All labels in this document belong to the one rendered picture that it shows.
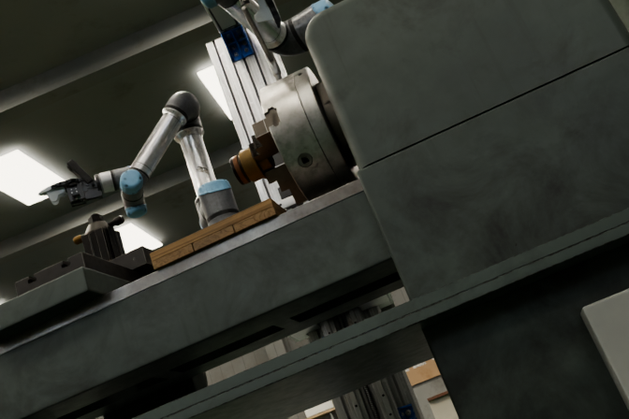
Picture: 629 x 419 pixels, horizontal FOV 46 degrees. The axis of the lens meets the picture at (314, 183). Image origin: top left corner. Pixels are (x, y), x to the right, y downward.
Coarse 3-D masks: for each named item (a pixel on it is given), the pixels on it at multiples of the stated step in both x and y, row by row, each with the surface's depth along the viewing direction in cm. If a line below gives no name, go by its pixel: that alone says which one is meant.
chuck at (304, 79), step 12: (300, 72) 173; (312, 72) 184; (300, 84) 169; (312, 84) 171; (300, 96) 167; (312, 96) 166; (312, 108) 165; (312, 120) 165; (324, 120) 164; (324, 132) 165; (324, 144) 165; (336, 144) 165; (336, 156) 166; (336, 168) 168; (348, 168) 169; (348, 180) 173
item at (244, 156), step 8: (240, 152) 181; (248, 152) 180; (232, 160) 181; (240, 160) 181; (248, 160) 179; (264, 160) 180; (272, 160) 185; (232, 168) 180; (240, 168) 180; (248, 168) 179; (256, 168) 179; (264, 168) 181; (240, 176) 180; (248, 176) 180; (256, 176) 180; (264, 176) 181
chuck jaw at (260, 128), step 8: (272, 112) 169; (264, 120) 170; (272, 120) 168; (280, 120) 167; (256, 128) 170; (264, 128) 170; (256, 136) 170; (264, 136) 170; (256, 144) 174; (264, 144) 173; (272, 144) 174; (256, 152) 177; (264, 152) 176; (272, 152) 178; (256, 160) 178
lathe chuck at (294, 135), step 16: (288, 80) 173; (272, 96) 170; (288, 96) 168; (288, 112) 167; (304, 112) 166; (272, 128) 167; (288, 128) 166; (304, 128) 165; (288, 144) 166; (304, 144) 165; (288, 160) 166; (320, 160) 166; (304, 176) 168; (320, 176) 169; (336, 176) 170; (304, 192) 171; (320, 192) 172
